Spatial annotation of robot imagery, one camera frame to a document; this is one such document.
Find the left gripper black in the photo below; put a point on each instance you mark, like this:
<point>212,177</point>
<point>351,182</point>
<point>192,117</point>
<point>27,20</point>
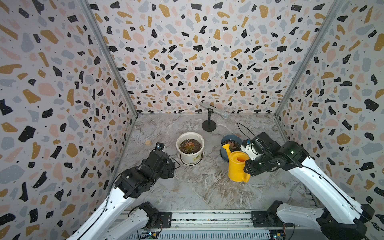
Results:
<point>167,173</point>

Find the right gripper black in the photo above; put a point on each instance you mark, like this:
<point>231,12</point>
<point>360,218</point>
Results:
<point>248,169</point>

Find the yellow plastic watering can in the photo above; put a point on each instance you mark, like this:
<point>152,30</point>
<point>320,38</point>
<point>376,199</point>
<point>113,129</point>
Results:
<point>237,162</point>

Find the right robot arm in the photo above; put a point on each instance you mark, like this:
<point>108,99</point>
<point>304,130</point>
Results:
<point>341,218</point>

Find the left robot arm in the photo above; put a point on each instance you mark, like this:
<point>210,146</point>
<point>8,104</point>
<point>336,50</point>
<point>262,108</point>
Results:
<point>128,186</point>

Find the succulent in white pot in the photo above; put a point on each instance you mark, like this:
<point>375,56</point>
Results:
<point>189,147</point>

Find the succulent in blue pot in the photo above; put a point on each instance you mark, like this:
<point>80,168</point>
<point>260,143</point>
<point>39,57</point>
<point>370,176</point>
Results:
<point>234,146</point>

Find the blue-grey plant pot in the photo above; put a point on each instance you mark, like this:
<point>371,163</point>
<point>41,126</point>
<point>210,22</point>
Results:
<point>225,141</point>

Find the white plant pot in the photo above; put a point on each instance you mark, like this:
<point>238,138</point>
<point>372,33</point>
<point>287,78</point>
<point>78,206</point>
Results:
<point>199,146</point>

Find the white pot saucer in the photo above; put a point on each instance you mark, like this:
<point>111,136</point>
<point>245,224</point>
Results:
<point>191,164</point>

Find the grey microphone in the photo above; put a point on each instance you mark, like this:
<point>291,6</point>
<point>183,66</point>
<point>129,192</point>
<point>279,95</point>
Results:
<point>212,109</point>

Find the black microphone stand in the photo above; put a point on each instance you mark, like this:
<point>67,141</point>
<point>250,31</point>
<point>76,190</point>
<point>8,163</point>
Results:
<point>209,125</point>

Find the left green circuit board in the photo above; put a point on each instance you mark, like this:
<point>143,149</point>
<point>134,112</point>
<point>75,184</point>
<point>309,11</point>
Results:
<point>148,235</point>

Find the green circuit board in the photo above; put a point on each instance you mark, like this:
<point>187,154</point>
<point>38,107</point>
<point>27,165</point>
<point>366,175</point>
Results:
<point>148,235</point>
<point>277,235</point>

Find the right green circuit board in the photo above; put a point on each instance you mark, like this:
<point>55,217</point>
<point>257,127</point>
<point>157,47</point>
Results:
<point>277,235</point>

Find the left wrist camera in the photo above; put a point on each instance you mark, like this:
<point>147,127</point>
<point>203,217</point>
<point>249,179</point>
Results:
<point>160,146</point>

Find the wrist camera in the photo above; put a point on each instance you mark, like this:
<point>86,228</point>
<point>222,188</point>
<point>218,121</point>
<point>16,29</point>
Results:
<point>160,146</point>
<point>247,147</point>

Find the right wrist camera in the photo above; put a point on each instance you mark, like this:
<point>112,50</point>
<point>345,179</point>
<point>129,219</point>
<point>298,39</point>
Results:
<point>247,147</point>

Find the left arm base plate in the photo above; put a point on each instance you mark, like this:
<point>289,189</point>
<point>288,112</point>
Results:
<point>161,220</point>

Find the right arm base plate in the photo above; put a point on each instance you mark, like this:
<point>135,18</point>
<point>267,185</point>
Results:
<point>264,219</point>

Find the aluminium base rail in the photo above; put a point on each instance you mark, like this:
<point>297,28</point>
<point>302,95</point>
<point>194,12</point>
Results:
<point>224,225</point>

